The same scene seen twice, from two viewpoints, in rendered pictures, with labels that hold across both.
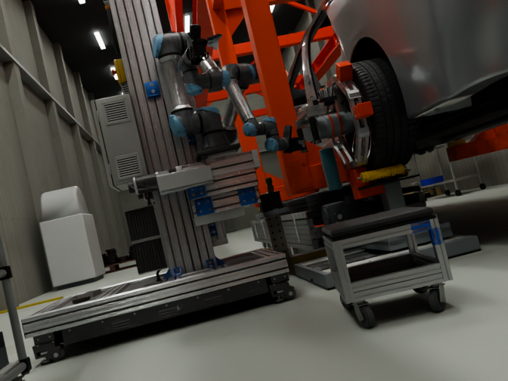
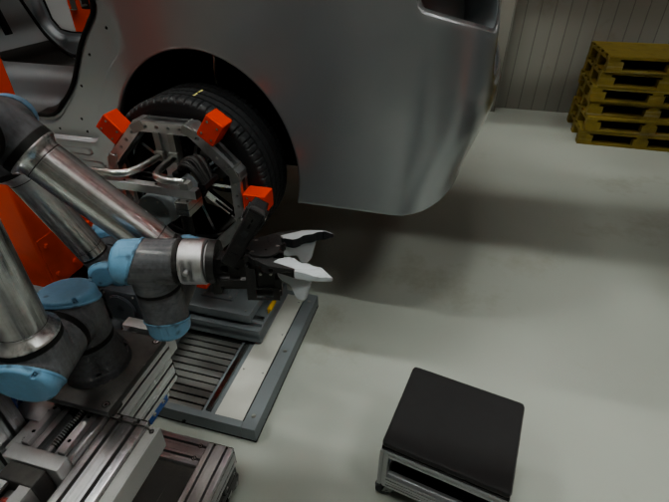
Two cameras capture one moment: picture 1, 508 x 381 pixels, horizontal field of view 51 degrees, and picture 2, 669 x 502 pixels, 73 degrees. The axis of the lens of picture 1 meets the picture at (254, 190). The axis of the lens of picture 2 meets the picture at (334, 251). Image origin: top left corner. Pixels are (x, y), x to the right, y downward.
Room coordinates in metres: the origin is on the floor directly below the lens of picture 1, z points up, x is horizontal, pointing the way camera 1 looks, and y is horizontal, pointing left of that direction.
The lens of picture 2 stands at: (1.94, 0.59, 1.65)
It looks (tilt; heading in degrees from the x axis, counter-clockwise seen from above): 35 degrees down; 293
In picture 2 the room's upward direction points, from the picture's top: straight up
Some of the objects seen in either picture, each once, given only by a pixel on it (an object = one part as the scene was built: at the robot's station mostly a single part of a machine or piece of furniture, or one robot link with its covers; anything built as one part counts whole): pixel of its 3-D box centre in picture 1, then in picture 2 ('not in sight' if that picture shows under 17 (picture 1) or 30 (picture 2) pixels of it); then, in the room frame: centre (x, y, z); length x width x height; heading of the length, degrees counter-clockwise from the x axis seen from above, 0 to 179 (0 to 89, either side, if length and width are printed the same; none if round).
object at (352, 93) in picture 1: (345, 122); (180, 189); (3.08, -0.61, 0.85); 0.54 x 0.07 x 0.54; 7
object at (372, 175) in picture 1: (382, 172); not in sight; (2.98, -0.73, 0.51); 0.29 x 0.06 x 0.06; 97
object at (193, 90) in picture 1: (196, 82); (167, 301); (2.45, 0.15, 1.12); 0.11 x 0.08 x 0.11; 112
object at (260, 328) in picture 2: (402, 235); (227, 303); (3.10, -0.78, 0.13); 0.50 x 0.36 x 0.10; 7
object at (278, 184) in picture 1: (290, 182); not in sight; (5.51, -0.39, 0.69); 0.52 x 0.17 x 0.35; 97
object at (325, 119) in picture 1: (333, 125); (170, 198); (3.08, -0.54, 0.85); 0.21 x 0.14 x 0.14; 97
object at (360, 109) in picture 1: (363, 110); (258, 199); (2.77, -0.66, 0.85); 0.09 x 0.08 x 0.07; 7
